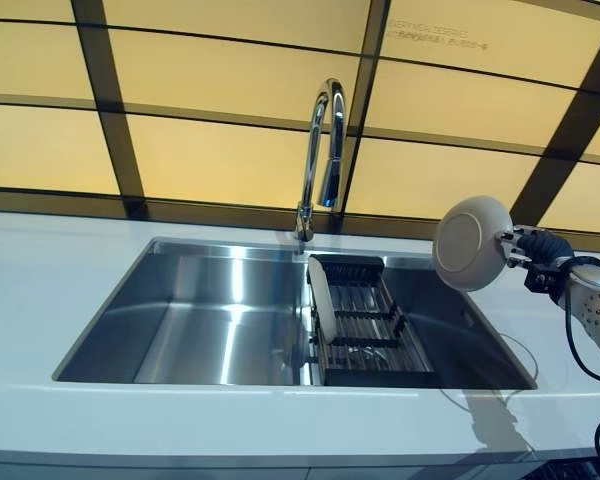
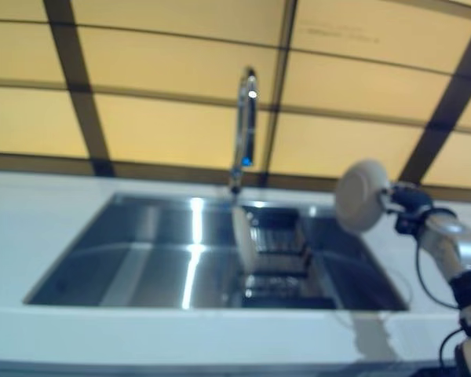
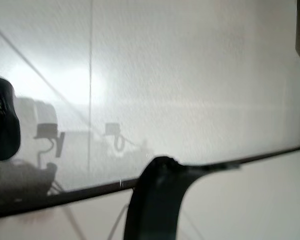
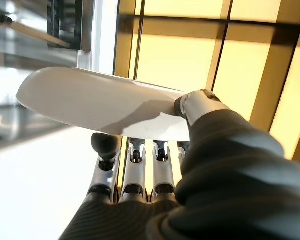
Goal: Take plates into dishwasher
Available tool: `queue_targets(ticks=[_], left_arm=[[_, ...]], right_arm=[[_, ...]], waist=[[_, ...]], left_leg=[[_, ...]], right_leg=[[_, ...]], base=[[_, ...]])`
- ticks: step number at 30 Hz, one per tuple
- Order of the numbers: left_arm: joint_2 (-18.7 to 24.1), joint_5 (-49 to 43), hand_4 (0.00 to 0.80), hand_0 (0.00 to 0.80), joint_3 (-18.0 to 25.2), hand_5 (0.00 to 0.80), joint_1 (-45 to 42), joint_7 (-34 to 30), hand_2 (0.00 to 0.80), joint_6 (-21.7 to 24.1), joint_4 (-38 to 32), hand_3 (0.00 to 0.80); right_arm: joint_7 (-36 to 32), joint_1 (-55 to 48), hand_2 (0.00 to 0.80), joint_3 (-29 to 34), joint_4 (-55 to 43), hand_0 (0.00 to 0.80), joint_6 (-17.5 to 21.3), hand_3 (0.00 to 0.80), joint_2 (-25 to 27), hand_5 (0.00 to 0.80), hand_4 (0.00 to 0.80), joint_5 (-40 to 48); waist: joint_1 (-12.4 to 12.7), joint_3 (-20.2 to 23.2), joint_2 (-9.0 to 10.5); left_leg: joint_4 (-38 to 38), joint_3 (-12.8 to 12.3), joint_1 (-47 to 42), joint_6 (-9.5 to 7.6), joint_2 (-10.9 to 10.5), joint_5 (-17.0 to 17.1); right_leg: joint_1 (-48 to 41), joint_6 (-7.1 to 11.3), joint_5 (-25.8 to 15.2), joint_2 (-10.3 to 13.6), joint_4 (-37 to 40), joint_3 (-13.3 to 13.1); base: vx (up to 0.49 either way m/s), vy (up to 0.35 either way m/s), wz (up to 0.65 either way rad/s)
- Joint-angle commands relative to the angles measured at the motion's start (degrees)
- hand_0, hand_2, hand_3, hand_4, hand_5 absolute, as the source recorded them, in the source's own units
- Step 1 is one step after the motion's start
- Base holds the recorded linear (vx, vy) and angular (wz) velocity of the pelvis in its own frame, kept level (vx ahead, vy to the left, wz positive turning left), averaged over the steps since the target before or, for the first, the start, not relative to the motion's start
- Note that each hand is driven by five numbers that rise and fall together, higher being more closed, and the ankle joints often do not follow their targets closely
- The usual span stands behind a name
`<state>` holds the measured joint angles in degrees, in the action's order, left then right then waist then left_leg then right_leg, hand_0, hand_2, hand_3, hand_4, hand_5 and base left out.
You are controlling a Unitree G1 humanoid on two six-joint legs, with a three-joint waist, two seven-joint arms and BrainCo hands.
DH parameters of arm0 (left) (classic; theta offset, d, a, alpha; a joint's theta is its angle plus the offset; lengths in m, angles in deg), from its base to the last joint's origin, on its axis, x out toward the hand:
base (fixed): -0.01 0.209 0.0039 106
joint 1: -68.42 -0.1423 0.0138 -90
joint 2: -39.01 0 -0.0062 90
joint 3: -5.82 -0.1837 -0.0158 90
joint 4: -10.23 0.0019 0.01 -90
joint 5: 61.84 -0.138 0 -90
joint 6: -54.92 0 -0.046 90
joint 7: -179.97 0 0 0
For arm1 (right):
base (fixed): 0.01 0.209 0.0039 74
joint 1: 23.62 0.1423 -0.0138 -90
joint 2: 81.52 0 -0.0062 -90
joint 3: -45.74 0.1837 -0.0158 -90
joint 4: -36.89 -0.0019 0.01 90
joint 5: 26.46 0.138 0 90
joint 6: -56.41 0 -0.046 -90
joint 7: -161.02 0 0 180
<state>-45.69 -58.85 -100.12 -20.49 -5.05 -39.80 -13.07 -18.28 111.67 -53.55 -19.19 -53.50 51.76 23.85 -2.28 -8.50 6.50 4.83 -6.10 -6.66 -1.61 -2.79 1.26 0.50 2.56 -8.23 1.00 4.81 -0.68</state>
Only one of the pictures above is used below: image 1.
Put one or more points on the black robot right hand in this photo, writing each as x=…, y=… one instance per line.
x=540, y=245

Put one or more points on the beige round ceramic plate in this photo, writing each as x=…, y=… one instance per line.
x=322, y=305
x=460, y=245

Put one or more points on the chrome gooseneck faucet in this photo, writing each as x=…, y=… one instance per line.
x=332, y=185

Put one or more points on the white cabinet door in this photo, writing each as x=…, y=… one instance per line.
x=405, y=476
x=130, y=475

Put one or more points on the stainless steel sink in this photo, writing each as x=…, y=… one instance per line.
x=205, y=310

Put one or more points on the built-in dishwasher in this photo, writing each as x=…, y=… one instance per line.
x=580, y=472

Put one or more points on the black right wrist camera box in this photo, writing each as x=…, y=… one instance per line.
x=542, y=280

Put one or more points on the black sink dish rack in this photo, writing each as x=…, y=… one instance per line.
x=365, y=325

